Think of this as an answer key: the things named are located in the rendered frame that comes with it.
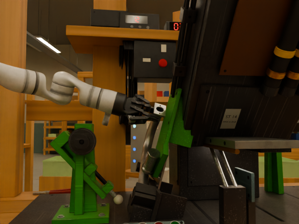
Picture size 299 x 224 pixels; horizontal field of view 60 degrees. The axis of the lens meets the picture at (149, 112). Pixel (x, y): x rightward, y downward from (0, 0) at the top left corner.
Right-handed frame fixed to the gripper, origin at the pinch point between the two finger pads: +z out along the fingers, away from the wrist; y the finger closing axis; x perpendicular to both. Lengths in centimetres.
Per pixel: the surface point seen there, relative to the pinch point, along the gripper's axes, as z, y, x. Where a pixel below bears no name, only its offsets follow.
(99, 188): -11.4, -24.7, 11.1
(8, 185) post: -46, -12, 46
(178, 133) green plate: 6.3, -11.3, -5.1
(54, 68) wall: -318, 848, 639
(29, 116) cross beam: -49, 14, 33
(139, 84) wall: 48, 824, 575
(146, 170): 0.3, -19.2, 5.3
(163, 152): 2.7, -18.4, -3.4
